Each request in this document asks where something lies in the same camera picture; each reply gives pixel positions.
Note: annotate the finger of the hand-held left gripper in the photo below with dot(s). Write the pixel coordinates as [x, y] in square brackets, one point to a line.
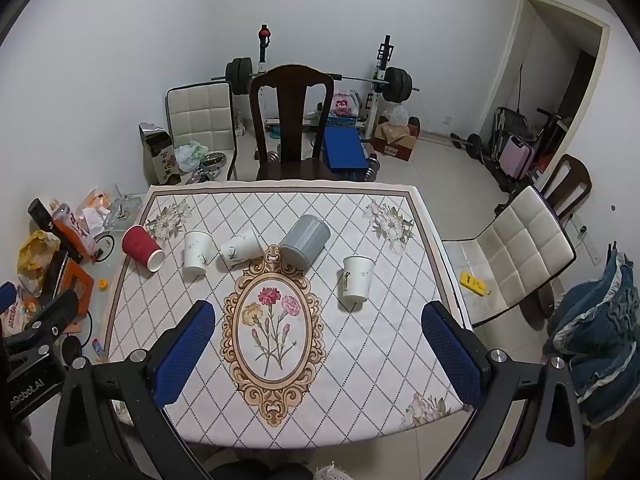
[6, 296]
[52, 314]

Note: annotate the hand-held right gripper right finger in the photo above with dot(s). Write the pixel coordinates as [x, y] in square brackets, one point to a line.
[455, 355]

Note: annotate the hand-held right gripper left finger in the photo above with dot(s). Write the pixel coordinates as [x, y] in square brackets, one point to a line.
[185, 355]

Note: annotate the white floral paper cup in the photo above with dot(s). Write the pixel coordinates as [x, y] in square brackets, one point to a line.
[195, 255]
[240, 251]
[357, 277]

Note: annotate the red ribbed paper cup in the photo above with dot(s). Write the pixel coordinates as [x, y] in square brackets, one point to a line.
[141, 246]

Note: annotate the grey plastic cup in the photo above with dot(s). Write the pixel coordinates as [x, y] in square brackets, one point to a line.
[305, 240]

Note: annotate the orange box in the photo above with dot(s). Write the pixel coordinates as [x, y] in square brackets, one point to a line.
[75, 285]

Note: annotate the yellow plastic bag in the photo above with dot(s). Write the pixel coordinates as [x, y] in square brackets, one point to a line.
[36, 257]

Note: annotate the yellow tool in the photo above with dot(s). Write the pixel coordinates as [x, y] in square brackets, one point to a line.
[472, 282]

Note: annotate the floral patterned tablecloth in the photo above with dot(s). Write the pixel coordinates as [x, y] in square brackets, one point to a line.
[360, 360]

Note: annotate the glass ashtray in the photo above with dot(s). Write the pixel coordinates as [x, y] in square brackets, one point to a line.
[122, 212]

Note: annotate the white padded chair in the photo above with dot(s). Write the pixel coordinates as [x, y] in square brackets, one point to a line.
[520, 245]
[200, 115]

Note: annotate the blue ruffled cloth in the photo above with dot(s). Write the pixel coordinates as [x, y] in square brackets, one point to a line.
[600, 330]

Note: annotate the white power strip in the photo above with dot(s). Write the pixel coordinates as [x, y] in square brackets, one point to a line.
[586, 240]

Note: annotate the brown white carton box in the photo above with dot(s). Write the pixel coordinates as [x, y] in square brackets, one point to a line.
[159, 157]

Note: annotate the metal bowl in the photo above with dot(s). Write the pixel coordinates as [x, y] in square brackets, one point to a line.
[212, 165]

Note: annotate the pale green plastic bag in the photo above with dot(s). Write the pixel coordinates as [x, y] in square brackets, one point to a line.
[190, 157]

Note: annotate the chrome dumbbell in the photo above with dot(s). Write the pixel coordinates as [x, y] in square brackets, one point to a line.
[374, 167]

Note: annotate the pink suitcase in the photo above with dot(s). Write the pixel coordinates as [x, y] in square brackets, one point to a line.
[517, 156]

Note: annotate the dark wooden chair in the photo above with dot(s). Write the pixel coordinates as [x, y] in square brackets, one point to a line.
[292, 110]
[570, 180]

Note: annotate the black dumbbell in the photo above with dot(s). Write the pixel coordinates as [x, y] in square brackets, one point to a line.
[472, 144]

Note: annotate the cardboard box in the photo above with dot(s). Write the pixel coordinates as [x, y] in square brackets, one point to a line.
[395, 144]

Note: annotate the blue bench pad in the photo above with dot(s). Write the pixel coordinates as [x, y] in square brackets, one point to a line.
[343, 150]

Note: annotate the black folding cart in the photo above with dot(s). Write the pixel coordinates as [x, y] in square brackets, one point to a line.
[507, 120]

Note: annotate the clear plastic bag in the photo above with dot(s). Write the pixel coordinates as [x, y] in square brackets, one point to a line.
[399, 114]

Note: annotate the pink and white plastic bag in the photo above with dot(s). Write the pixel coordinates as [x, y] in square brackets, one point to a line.
[343, 105]

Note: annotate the black barbell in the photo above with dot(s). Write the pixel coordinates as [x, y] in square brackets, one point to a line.
[398, 82]

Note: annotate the white weight bench rack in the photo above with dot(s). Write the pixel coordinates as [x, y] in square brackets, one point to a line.
[382, 67]

